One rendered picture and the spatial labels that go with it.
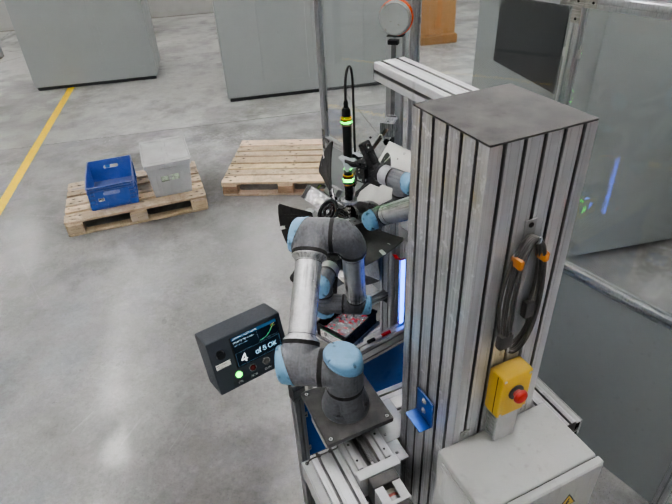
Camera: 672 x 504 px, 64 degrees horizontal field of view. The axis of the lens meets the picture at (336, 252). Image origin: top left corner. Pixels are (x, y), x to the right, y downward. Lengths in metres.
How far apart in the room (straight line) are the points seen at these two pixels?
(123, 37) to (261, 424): 7.10
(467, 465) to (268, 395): 1.95
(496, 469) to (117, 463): 2.18
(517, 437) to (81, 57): 8.59
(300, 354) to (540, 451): 0.69
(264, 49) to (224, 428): 5.50
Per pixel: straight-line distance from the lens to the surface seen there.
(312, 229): 1.72
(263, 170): 5.32
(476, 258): 1.07
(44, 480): 3.28
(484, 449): 1.47
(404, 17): 2.69
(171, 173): 5.02
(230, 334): 1.74
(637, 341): 2.52
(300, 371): 1.62
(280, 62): 7.66
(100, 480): 3.15
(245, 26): 7.53
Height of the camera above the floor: 2.40
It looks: 34 degrees down
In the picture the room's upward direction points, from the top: 3 degrees counter-clockwise
